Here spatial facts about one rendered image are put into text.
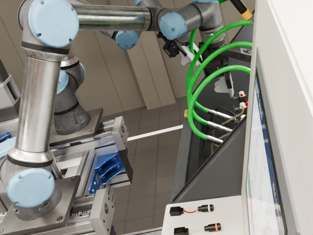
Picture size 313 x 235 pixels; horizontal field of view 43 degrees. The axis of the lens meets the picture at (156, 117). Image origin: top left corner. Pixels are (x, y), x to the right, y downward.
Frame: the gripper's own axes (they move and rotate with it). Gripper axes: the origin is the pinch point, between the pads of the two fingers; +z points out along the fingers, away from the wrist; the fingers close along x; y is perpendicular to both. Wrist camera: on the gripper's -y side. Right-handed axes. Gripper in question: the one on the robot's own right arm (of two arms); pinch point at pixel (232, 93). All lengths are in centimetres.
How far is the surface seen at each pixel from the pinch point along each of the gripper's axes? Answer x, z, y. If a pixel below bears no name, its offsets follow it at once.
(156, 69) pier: -226, 72, 83
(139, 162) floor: -134, 112, 95
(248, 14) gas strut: 32.7, -34.8, -9.4
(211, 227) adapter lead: 48, 12, 9
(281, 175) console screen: 86, -32, -10
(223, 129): 16.8, 3.2, 3.7
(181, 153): 5.7, 16.6, 21.8
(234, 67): 24.6, -19.6, -3.6
